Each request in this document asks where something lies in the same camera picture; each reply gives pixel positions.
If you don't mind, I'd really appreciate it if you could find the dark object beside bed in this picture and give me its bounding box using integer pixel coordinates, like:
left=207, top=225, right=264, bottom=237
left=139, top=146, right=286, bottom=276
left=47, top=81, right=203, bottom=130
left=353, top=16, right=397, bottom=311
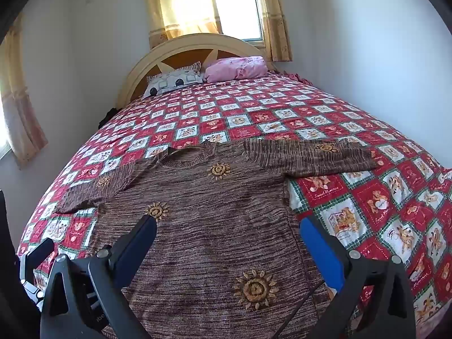
left=97, top=108, right=119, bottom=129

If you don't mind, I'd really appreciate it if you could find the pink pillow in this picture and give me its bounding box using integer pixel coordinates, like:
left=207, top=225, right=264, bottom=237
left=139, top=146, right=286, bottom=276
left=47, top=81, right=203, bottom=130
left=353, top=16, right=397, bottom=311
left=205, top=56, right=268, bottom=83

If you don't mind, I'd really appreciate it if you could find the red patchwork bedspread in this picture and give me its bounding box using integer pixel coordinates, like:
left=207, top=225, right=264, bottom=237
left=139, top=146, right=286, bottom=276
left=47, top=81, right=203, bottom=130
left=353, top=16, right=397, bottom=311
left=18, top=73, right=451, bottom=338

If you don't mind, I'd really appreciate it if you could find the brown knitted sweater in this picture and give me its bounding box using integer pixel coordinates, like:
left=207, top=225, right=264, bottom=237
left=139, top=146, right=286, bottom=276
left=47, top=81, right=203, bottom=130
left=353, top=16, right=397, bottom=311
left=57, top=138, right=375, bottom=338

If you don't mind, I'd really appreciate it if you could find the grey patterned pillow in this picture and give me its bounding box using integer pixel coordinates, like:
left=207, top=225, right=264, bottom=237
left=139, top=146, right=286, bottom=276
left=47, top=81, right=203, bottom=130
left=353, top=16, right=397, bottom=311
left=142, top=61, right=204, bottom=99

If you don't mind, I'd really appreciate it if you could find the side window curtain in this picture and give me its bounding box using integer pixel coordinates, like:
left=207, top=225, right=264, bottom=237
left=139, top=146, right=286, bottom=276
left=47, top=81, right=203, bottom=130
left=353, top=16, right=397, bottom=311
left=1, top=15, right=47, bottom=168

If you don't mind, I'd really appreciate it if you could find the yellow curtain right panel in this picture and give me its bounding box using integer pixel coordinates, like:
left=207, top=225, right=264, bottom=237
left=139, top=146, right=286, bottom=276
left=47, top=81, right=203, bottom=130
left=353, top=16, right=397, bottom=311
left=260, top=0, right=292, bottom=62

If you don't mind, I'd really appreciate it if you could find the yellow curtain left panel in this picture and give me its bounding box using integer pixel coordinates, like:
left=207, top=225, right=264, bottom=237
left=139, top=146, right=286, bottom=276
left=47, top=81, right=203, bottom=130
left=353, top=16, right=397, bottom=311
left=146, top=0, right=222, bottom=48

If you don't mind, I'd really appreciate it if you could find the cream wooden headboard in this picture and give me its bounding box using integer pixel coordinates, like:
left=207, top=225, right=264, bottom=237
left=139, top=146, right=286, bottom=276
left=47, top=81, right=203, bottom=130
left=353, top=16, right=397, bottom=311
left=116, top=33, right=264, bottom=109

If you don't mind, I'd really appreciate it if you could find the yellow curtain panel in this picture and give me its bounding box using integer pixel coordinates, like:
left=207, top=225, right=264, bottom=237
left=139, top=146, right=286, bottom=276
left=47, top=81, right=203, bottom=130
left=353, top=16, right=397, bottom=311
left=146, top=0, right=222, bottom=48
left=260, top=0, right=292, bottom=62

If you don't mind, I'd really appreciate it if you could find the window behind bed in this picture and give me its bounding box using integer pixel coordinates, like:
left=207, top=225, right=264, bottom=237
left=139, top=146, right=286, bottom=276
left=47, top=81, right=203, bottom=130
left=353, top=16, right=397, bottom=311
left=215, top=0, right=264, bottom=45

